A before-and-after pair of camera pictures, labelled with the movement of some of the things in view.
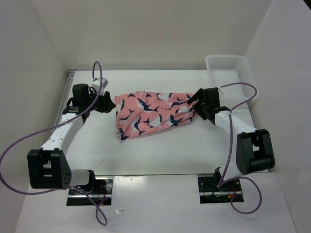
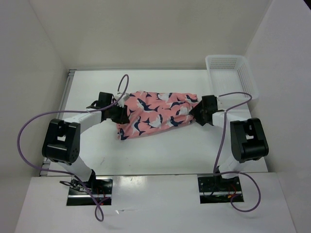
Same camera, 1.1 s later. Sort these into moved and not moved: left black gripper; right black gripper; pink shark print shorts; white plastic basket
Moved: left black gripper; right black gripper
Not moved: pink shark print shorts; white plastic basket
